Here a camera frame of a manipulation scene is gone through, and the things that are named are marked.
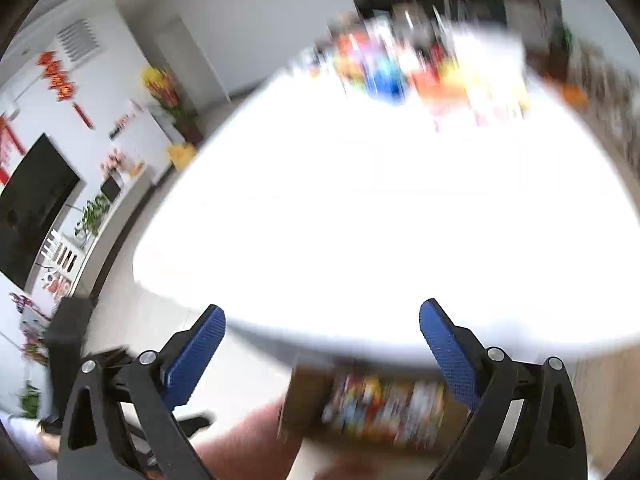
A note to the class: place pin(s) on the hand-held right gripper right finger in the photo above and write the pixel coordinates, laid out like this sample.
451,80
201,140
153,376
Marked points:
450,355

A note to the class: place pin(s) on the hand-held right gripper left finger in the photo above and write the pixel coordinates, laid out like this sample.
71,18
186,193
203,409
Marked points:
195,355

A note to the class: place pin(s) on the cardboard box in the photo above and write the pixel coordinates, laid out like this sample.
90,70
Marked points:
302,400

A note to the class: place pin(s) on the person's left forearm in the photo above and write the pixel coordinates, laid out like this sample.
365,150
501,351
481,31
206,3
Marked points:
20,445

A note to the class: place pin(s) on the heap of boxed toys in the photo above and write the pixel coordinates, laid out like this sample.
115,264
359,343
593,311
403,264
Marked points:
380,410

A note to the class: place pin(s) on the black stand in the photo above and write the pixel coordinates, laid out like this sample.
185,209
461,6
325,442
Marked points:
70,325

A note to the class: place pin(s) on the cartoon printed board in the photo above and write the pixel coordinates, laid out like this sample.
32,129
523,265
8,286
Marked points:
57,284

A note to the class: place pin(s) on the white marble table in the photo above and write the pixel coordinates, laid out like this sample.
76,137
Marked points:
375,210

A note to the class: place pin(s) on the colourful toy clutter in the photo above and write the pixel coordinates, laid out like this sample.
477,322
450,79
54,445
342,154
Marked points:
30,330

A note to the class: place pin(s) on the white slotted rack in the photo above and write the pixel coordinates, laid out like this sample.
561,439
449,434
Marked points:
61,255

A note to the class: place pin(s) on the white television console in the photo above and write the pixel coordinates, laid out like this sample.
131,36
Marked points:
127,200

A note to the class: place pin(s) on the green leafy potted plant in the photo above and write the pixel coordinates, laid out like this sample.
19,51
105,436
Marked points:
94,215

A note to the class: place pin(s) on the small yellow toy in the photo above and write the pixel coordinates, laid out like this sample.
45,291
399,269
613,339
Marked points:
136,167

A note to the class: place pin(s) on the yellow potty chair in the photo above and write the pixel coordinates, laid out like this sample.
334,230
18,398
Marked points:
181,156

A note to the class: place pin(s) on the pink flower bouquet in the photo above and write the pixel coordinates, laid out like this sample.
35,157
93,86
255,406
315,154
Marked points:
114,160

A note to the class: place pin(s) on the black flat television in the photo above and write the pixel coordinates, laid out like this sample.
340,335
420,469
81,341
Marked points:
35,200

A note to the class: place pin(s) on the yellow flower potted plant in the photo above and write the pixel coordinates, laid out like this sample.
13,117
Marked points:
162,85

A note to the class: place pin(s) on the orange cloth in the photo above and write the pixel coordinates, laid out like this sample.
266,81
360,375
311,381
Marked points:
567,92

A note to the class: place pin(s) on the pile of small toys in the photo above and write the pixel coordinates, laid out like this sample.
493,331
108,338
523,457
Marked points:
390,70

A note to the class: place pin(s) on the white door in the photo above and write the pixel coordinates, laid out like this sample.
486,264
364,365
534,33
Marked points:
190,55

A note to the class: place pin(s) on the white tissue box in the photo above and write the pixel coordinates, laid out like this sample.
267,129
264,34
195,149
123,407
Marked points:
490,55

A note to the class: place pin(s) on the green bag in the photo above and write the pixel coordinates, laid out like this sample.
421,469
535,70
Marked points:
562,47

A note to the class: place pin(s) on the black tablet frame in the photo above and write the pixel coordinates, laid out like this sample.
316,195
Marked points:
111,189

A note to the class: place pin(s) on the large red knot wall ornament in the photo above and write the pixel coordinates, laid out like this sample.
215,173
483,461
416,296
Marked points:
6,150

